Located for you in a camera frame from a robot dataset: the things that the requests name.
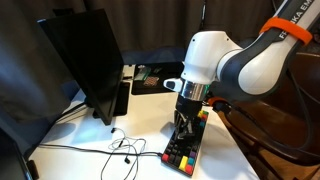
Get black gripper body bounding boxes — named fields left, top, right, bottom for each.
left=174, top=94, right=204, bottom=118

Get black keyboard with coloured keys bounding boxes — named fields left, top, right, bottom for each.
left=160, top=109, right=210, bottom=177

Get black desk mat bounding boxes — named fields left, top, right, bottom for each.
left=131, top=61, right=185, bottom=96

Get red checkered small card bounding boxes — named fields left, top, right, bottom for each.
left=143, top=76, right=160, bottom=88

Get large grey curtain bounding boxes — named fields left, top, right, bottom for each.
left=82, top=0, right=279, bottom=52

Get brown wooden furniture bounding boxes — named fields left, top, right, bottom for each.
left=229, top=49, right=320, bottom=180

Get black monitor with square base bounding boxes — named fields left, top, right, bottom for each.
left=37, top=8, right=132, bottom=127

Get narrow grey curtain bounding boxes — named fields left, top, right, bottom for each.
left=0, top=0, right=88, bottom=155

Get orange strap at wrist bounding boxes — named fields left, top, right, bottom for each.
left=206, top=96, right=232, bottom=113

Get white earphones with cable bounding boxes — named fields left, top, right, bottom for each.
left=99, top=127, right=148, bottom=180

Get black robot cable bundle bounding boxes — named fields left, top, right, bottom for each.
left=212, top=65, right=320, bottom=166

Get black keyboard cable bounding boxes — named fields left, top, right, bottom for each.
left=37, top=142, right=164, bottom=158

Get orange strap on arm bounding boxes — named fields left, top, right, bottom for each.
left=259, top=16, right=314, bottom=46

